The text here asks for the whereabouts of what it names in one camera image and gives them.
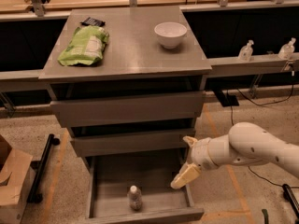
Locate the grey top drawer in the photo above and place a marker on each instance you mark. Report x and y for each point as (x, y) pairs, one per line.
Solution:
(128, 109)

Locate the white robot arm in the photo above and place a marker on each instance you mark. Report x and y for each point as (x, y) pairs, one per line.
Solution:
(245, 144)

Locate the green chip bag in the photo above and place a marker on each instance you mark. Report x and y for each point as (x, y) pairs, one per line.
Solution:
(86, 46)

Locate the clear pump bottle far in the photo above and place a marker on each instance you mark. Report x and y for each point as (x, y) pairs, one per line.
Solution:
(287, 50)

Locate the clear pump bottle near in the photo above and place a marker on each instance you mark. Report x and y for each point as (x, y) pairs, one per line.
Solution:
(246, 52)

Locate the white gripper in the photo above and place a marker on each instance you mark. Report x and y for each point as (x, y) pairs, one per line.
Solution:
(199, 153)

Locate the clear pump bottle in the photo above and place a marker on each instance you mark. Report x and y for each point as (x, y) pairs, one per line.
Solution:
(246, 52)
(287, 50)

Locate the small black snack packet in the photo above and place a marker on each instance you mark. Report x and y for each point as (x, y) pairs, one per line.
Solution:
(93, 22)

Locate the clear plastic bottle white cap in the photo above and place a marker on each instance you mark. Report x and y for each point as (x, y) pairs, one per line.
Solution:
(135, 198)

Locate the black floor bar left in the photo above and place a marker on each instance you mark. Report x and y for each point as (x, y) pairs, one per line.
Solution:
(34, 196)

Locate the white ceramic bowl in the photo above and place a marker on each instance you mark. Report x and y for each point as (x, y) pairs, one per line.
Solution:
(170, 34)

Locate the black floor bar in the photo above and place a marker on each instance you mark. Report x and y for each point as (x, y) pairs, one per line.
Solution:
(34, 196)
(290, 197)

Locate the grey open bottom drawer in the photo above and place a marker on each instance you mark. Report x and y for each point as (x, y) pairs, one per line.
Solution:
(111, 176)

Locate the black floor bracket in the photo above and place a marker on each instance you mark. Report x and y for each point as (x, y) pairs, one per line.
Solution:
(226, 99)

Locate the grey middle drawer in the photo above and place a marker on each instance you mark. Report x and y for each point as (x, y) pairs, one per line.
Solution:
(130, 142)

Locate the black floor bar right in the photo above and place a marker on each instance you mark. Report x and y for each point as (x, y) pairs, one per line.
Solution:
(290, 197)

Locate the brown cardboard box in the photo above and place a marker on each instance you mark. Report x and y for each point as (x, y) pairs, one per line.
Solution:
(15, 182)

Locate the grey drawer cabinet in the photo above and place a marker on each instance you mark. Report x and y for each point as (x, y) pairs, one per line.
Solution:
(95, 89)

